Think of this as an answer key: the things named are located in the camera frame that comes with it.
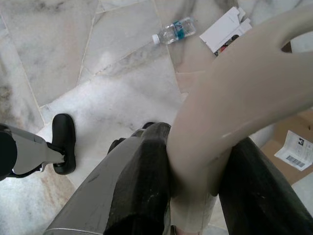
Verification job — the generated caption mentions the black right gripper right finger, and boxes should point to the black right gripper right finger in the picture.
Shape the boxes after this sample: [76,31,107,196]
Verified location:
[218,137,313,235]

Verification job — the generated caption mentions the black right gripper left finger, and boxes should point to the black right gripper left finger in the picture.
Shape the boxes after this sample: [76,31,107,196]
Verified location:
[104,123,171,235]

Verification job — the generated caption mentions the beige long-handled dustpan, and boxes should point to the beige long-handled dustpan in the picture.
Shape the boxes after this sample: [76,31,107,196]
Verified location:
[167,3,313,235]

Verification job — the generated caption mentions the robot right leg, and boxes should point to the robot right leg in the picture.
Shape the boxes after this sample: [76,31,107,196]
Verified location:
[45,121,155,235]

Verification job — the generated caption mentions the robot leg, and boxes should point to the robot leg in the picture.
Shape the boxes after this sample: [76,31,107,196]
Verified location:
[45,121,155,235]
[0,113,77,182]

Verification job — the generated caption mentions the white printed paper slip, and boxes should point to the white printed paper slip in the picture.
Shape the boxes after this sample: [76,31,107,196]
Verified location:
[273,130,313,171]

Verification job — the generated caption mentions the brown cardboard box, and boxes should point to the brown cardboard box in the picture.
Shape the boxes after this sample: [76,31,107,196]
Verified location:
[259,111,313,184]

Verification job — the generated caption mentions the robot left leg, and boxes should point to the robot left leg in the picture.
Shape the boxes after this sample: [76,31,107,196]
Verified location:
[0,113,77,182]

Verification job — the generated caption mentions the clear plastic water bottle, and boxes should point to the clear plastic water bottle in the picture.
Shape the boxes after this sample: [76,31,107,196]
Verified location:
[151,16,198,45]

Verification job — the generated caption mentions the white flattened carton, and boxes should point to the white flattened carton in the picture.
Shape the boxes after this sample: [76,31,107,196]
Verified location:
[199,6,254,58]

